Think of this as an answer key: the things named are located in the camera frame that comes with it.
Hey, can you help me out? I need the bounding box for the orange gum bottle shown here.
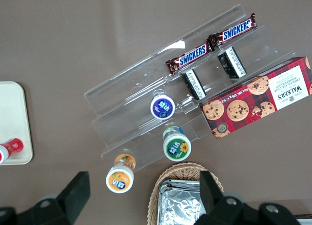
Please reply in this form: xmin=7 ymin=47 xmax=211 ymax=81
xmin=105 ymin=153 xmax=137 ymax=194

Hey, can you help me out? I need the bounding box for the clear acrylic stepped stand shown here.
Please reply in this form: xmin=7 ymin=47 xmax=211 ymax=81
xmin=83 ymin=3 xmax=297 ymax=172

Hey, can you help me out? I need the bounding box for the red gum bottle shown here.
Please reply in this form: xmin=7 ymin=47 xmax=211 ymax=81
xmin=0 ymin=137 xmax=25 ymax=165

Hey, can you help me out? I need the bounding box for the green gum bottle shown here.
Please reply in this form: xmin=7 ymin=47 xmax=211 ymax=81
xmin=162 ymin=124 xmax=192 ymax=162

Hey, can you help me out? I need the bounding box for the stack of foil trays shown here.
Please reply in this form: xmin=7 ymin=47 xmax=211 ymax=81
xmin=156 ymin=179 xmax=208 ymax=225

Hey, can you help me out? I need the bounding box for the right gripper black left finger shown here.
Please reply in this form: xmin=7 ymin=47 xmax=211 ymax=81
xmin=14 ymin=171 xmax=92 ymax=225

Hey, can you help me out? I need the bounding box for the blue gum bottle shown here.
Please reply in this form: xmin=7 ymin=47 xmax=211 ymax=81
xmin=149 ymin=89 xmax=176 ymax=120

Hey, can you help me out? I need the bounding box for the Snickers chocolate bar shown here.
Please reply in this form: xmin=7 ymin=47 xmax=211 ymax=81
xmin=207 ymin=13 xmax=258 ymax=51
xmin=165 ymin=42 xmax=212 ymax=76

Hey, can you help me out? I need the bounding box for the white rectangular snack tray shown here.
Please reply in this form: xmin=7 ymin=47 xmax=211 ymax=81
xmin=293 ymin=214 xmax=312 ymax=225

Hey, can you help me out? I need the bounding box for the red Walkers cookie box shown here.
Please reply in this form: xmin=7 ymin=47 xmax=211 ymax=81
xmin=199 ymin=56 xmax=312 ymax=140

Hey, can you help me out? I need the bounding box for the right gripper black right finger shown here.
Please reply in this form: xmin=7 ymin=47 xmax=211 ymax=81
xmin=196 ymin=170 xmax=301 ymax=225

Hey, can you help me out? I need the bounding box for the light tan wicker basket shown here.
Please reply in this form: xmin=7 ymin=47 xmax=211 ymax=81
xmin=147 ymin=162 xmax=224 ymax=225

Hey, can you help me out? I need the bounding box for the beige plastic tray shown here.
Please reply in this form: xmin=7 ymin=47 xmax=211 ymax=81
xmin=0 ymin=81 xmax=34 ymax=165

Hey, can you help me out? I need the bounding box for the small black gum box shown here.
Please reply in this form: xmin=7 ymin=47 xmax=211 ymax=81
xmin=180 ymin=69 xmax=207 ymax=101
xmin=217 ymin=46 xmax=247 ymax=80

